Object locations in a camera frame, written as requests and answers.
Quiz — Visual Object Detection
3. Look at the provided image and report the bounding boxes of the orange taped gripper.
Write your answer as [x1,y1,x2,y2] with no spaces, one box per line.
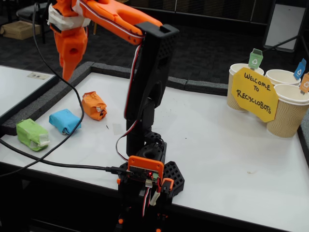
[47,0,92,82]

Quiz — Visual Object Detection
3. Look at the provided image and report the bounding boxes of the orange paper rubbish packet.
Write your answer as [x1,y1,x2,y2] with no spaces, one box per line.
[79,91,108,121]

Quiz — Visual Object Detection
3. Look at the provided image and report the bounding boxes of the blue paper rubbish packet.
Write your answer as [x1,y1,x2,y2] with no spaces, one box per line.
[49,108,83,135]

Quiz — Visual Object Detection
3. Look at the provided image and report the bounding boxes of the black robot base clamp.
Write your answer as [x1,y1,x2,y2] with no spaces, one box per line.
[116,160,185,232]

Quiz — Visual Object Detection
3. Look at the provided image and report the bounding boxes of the green paper rubbish packet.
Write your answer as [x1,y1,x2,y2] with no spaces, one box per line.
[16,118,51,152]

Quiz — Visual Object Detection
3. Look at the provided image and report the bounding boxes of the long dark grey foam strip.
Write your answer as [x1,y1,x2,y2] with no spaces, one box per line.
[89,61,188,89]

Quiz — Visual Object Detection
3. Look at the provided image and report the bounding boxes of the black metal table legs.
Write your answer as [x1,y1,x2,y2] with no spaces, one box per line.
[40,0,63,44]

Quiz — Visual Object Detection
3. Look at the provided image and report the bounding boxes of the small paper label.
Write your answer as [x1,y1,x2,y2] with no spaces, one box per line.
[27,72,51,81]

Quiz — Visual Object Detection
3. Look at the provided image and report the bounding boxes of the brown cardboard box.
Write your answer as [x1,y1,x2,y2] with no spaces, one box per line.
[0,20,41,41]

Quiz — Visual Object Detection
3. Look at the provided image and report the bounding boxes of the white table black edge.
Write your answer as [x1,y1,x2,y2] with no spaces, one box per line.
[0,64,60,124]

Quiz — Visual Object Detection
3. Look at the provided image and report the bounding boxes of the clear tape patch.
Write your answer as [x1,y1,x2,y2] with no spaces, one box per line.
[112,122,124,135]

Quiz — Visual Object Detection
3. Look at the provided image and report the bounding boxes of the short dark grey foam strip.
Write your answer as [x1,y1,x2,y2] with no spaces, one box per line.
[186,79,229,97]

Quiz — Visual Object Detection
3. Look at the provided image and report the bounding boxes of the ribbed beige paper cup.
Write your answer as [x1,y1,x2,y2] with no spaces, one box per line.
[226,63,265,113]
[266,84,309,138]
[264,69,302,87]

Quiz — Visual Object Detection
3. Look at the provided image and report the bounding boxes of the green recycling bin tag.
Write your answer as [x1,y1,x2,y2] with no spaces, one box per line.
[248,48,264,71]

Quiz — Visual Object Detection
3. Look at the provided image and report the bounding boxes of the yellow welcome paper sign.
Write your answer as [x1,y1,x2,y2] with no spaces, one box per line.
[231,67,279,123]

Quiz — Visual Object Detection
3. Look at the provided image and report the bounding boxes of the black metal stand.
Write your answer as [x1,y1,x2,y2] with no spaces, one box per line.
[262,33,309,65]

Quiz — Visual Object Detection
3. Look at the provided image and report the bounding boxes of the blue recycling bin tag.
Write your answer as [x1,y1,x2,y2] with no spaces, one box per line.
[293,58,307,81]

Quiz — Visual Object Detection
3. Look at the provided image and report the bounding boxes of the orange recycling bin tag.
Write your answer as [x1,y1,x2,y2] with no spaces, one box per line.
[299,72,309,95]

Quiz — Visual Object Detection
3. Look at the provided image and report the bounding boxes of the servo wire along arm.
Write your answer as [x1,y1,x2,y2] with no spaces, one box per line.
[79,1,147,162]

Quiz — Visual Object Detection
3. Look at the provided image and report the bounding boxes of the thin black webcam cable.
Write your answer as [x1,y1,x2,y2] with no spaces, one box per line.
[0,2,85,178]

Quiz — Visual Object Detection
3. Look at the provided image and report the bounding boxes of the thick black USB cable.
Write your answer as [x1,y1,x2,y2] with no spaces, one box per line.
[0,138,133,176]

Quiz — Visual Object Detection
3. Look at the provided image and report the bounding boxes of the controller board orange mount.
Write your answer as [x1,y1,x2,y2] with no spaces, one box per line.
[127,156,165,189]

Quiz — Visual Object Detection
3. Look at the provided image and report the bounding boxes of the red white black servo wire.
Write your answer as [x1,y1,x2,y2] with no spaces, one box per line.
[140,186,161,218]

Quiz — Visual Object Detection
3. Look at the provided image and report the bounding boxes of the white panel black frame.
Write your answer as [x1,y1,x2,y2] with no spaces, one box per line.
[262,0,308,53]

